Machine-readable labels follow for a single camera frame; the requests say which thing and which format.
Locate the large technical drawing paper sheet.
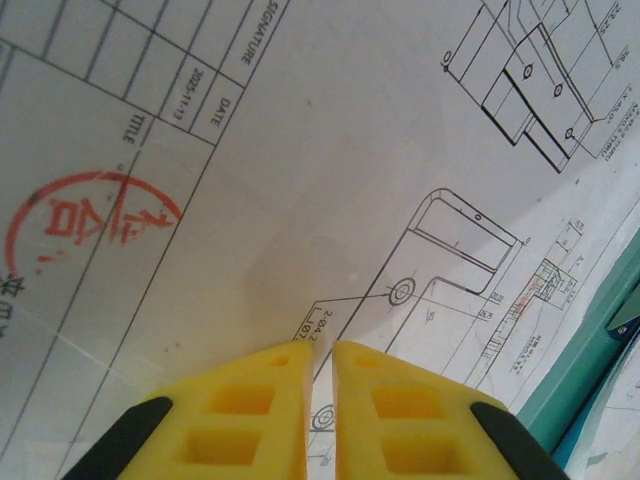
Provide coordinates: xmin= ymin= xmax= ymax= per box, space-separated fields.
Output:
xmin=0 ymin=0 xmax=640 ymax=480

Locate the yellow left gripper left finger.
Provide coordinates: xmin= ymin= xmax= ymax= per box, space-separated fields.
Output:
xmin=62 ymin=341 xmax=312 ymax=480

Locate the teal folder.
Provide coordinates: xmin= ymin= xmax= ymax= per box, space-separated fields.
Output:
xmin=517 ymin=254 xmax=640 ymax=464

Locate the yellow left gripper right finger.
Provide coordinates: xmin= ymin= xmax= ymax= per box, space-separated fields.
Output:
xmin=333 ymin=340 xmax=571 ymax=480

